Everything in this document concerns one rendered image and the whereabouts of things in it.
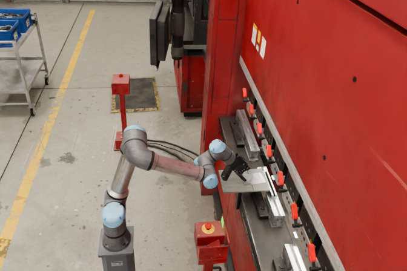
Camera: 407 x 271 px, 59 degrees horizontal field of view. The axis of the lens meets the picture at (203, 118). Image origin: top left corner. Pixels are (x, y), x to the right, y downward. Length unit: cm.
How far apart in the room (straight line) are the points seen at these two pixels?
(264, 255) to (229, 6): 153
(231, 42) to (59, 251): 203
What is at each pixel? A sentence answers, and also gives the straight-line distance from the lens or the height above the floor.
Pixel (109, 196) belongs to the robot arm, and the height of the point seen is 101.
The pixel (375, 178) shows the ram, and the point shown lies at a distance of 111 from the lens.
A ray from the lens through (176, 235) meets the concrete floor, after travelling 309.
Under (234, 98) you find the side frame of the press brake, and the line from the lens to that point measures 278.
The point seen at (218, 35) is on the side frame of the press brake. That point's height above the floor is 154.
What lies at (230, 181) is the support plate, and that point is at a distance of 209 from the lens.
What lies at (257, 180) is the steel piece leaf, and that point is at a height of 100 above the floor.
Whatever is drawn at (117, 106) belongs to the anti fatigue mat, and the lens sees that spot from 460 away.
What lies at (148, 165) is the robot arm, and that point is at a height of 133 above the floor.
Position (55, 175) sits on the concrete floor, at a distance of 375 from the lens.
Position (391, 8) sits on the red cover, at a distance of 103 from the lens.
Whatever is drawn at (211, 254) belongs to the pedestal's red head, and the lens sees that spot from 208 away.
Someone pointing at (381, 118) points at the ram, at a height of 192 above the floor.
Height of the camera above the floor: 243
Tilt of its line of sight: 34 degrees down
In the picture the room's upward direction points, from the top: 4 degrees clockwise
